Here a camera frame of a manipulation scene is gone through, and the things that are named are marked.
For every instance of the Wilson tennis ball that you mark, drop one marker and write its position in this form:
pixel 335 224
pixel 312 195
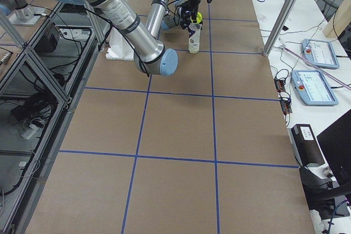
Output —
pixel 197 18

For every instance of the clear tennis ball can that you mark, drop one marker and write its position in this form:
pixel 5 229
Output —
pixel 194 31

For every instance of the small circuit board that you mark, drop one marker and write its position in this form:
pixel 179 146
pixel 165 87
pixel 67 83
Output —
pixel 280 84

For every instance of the far blue teach pendant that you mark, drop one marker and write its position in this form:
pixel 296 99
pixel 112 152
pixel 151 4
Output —
pixel 320 53

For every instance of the blue teach pendant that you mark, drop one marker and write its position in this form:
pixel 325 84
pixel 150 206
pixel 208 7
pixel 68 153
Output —
pixel 320 53
pixel 313 88

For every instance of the near blue teach pendant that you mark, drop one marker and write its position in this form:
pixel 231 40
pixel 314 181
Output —
pixel 313 88

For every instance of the black cardboard box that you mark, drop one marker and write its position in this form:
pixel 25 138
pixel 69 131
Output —
pixel 307 147

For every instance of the black computer monitor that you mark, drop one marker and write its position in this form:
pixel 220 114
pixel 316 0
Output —
pixel 334 142

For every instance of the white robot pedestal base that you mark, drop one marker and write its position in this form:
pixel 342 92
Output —
pixel 118 48

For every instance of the aluminium frame post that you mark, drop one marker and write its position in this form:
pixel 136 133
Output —
pixel 281 19

